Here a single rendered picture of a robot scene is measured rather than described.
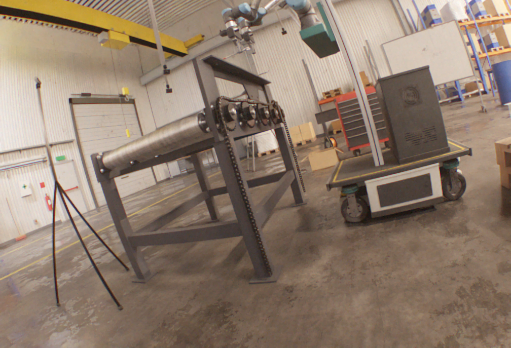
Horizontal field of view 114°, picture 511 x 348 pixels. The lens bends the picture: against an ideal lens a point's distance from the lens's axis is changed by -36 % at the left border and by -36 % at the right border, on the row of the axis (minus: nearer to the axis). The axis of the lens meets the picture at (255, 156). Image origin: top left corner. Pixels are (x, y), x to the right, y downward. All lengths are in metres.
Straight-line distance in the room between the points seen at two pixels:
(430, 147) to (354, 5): 11.56
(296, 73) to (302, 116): 2.01
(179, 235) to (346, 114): 2.89
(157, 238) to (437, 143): 1.76
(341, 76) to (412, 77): 10.32
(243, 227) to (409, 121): 1.10
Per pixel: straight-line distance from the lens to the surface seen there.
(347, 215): 1.71
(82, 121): 11.93
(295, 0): 1.55
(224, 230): 1.33
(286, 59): 12.20
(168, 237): 1.56
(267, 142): 9.95
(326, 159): 3.83
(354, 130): 3.73
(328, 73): 11.87
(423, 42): 5.97
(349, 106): 3.70
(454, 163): 1.68
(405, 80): 1.58
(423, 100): 1.60
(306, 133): 9.70
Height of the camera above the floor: 0.70
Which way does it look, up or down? 4 degrees down
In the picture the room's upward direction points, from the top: 17 degrees counter-clockwise
